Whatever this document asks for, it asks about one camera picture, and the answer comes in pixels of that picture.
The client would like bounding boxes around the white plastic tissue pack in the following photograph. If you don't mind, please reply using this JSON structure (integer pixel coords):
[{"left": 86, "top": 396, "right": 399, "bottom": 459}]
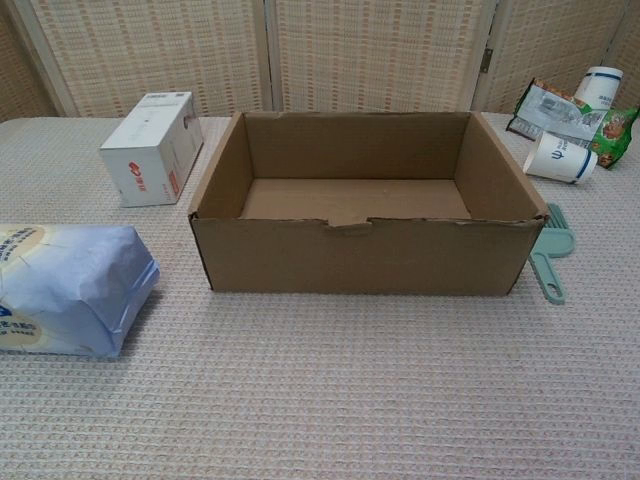
[{"left": 0, "top": 223, "right": 162, "bottom": 361}]

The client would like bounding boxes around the open brown cardboard box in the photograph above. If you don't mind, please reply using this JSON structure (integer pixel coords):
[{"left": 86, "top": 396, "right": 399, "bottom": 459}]
[{"left": 188, "top": 110, "right": 551, "bottom": 297}]

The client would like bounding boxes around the white rectangular product box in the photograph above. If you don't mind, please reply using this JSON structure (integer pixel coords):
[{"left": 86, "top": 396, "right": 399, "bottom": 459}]
[{"left": 98, "top": 91, "right": 205, "bottom": 209}]

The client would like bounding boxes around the beige woven tablecloth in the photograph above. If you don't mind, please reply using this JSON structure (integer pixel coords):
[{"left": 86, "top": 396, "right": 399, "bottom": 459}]
[{"left": 0, "top": 111, "right": 640, "bottom": 480}]

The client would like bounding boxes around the woven folding screen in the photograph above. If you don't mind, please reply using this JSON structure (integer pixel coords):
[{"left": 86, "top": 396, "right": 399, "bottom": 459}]
[{"left": 0, "top": 0, "right": 640, "bottom": 125}]

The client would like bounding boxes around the green plastic hand brush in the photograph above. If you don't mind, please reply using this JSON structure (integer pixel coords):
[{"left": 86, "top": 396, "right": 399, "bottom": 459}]
[{"left": 527, "top": 202, "right": 577, "bottom": 306}]

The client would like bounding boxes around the white paper cup blue band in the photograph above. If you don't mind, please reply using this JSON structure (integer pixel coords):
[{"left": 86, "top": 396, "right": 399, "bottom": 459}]
[
  {"left": 572, "top": 66, "right": 625, "bottom": 112},
  {"left": 523, "top": 130, "right": 600, "bottom": 185}
]

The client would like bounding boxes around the green printed snack bag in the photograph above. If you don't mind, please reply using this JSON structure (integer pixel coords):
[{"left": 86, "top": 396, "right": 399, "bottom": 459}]
[{"left": 505, "top": 77, "right": 640, "bottom": 170}]

